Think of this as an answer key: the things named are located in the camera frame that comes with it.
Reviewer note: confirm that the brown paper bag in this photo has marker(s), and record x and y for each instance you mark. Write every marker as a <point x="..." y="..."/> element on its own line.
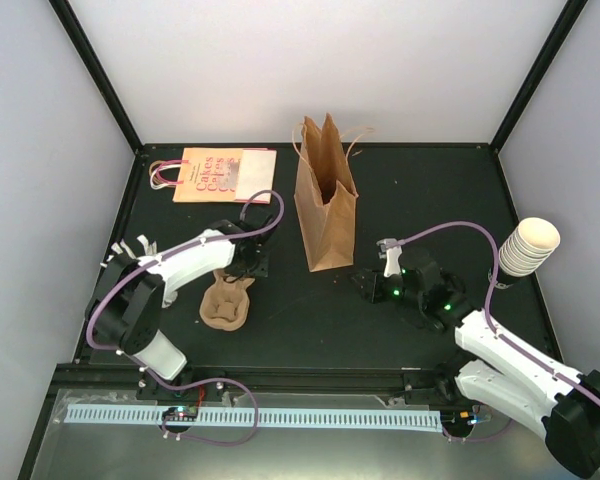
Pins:
<point x="325" y="193"/>

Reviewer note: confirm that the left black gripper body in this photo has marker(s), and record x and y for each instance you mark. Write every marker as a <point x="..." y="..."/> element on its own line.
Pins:
<point x="254" y="267"/>

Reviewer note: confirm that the perforated white metal rail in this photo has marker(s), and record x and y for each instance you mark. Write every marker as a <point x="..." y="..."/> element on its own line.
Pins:
<point x="290" y="418"/>

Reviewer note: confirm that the brown pulp cup carrier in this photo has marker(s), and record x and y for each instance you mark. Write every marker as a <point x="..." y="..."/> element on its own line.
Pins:
<point x="226" y="311"/>

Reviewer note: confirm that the stack of white paper cups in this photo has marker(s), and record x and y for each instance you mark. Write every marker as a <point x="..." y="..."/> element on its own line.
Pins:
<point x="528" y="247"/>

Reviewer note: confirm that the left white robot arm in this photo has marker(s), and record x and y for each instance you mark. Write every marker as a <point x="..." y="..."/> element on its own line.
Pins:
<point x="124" y="312"/>

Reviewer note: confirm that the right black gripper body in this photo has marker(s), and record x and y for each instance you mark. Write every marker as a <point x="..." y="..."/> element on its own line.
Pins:
<point x="409" y="298"/>

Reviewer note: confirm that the white plastic cutlery bundle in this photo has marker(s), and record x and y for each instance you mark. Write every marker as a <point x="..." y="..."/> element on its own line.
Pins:
<point x="126" y="252"/>

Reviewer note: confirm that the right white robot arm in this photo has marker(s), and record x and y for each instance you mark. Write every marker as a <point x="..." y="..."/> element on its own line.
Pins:
<point x="491" y="365"/>

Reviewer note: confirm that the printed orange paper bag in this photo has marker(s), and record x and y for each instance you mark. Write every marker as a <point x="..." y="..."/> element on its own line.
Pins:
<point x="217" y="175"/>

